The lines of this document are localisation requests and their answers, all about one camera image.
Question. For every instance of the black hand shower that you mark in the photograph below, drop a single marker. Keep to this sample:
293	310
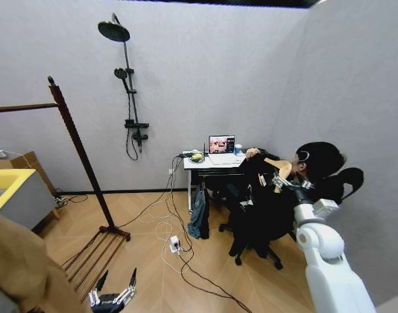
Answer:
120	73

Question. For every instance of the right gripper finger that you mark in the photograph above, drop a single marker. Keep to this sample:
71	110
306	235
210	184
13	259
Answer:
277	181
306	184

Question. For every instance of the blue jeans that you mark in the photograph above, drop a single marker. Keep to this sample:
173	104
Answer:
195	212

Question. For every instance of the wooden clothes hanger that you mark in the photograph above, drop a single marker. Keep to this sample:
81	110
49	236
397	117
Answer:
282	166

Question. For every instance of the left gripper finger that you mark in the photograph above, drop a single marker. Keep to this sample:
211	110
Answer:
131	282
101	283

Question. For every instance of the black rain shower head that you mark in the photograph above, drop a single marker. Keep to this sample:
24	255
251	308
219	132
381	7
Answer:
114	31

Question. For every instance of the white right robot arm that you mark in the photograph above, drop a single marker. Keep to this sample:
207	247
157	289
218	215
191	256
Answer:
329	277

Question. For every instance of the white desk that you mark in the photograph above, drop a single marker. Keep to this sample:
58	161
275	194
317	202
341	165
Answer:
195	164

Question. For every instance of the black shower rail pipe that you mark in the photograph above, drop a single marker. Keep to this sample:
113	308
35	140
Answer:
125	55

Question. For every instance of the blue and white cup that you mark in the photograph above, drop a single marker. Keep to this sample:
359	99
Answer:
238	150

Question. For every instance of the dark wooden clothes rack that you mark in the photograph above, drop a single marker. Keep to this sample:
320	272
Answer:
73	130

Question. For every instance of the white power strip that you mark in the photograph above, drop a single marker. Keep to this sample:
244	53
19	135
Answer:
175	244

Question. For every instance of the open laptop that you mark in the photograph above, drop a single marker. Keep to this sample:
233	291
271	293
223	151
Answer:
222	145

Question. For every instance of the person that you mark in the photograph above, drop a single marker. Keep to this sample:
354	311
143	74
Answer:
319	159

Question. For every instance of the black device with antenna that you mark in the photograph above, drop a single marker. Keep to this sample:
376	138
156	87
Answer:
199	152

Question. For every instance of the black garment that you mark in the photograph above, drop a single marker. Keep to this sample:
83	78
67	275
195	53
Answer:
261	212

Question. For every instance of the black office chair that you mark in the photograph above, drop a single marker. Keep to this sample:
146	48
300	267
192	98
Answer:
274	254

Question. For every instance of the brown cardboard box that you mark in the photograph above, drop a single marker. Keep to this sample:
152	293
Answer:
27	160

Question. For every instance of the tan brown garment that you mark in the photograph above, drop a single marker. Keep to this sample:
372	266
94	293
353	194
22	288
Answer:
16	254

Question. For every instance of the black shower mixer with shelf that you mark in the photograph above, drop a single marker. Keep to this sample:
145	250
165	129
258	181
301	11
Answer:
136	125

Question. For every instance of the grey cabinet with yellow top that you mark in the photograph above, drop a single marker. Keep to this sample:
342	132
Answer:
19	199

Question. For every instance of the yellow object on desk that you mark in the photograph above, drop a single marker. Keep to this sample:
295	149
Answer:
196	157

